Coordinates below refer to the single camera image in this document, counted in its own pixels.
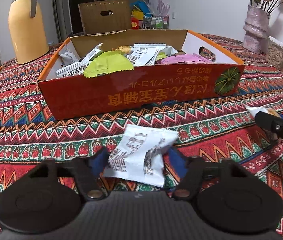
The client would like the pink snack packet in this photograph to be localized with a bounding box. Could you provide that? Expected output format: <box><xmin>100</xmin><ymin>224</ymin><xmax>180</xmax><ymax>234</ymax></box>
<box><xmin>159</xmin><ymin>54</ymin><xmax>212</xmax><ymax>64</ymax></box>

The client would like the white silver snack packet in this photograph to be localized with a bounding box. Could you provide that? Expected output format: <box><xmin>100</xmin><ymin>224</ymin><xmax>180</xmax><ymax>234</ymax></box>
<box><xmin>59</xmin><ymin>47</ymin><xmax>80</xmax><ymax>66</ymax></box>

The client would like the white label snack packet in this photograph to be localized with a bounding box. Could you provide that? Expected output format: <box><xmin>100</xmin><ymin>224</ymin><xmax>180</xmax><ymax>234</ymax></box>
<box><xmin>126</xmin><ymin>43</ymin><xmax>166</xmax><ymax>67</ymax></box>

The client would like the white oat crisp packet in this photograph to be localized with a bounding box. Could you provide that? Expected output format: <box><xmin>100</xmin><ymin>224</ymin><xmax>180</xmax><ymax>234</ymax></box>
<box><xmin>116</xmin><ymin>45</ymin><xmax>134</xmax><ymax>55</ymax></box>

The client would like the clear container with seeds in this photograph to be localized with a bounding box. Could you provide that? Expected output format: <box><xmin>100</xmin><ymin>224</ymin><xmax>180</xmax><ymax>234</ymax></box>
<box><xmin>266</xmin><ymin>36</ymin><xmax>283</xmax><ymax>71</ymax></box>

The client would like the patterned red tablecloth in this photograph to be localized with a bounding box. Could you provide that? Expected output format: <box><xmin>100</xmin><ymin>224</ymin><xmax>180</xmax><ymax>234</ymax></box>
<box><xmin>0</xmin><ymin>35</ymin><xmax>283</xmax><ymax>237</ymax></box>

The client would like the orange cardboard snack box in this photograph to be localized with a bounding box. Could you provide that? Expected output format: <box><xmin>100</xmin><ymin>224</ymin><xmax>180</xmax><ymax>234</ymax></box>
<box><xmin>37</xmin><ymin>29</ymin><xmax>245</xmax><ymax>120</ymax></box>

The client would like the small oat crisp packet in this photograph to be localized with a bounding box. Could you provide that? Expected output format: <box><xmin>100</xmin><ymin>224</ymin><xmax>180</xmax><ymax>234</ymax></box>
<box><xmin>55</xmin><ymin>61</ymin><xmax>91</xmax><ymax>77</ymax></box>

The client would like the pink ceramic vase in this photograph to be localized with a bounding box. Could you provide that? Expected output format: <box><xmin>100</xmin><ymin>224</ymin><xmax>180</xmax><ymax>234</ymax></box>
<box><xmin>242</xmin><ymin>5</ymin><xmax>270</xmax><ymax>54</ymax></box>

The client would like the white crumpled snack packet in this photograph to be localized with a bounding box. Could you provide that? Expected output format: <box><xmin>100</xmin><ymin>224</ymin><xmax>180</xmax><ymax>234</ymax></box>
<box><xmin>81</xmin><ymin>43</ymin><xmax>103</xmax><ymax>63</ymax></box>

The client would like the yellow thermos jug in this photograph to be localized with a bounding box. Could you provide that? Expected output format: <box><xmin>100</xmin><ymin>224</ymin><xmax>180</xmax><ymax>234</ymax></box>
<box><xmin>8</xmin><ymin>0</ymin><xmax>49</xmax><ymax>64</ymax></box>

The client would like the wire storage rack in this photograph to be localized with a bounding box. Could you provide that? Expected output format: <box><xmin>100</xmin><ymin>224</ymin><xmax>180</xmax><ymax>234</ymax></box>
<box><xmin>141</xmin><ymin>14</ymin><xmax>170</xmax><ymax>29</ymax></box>

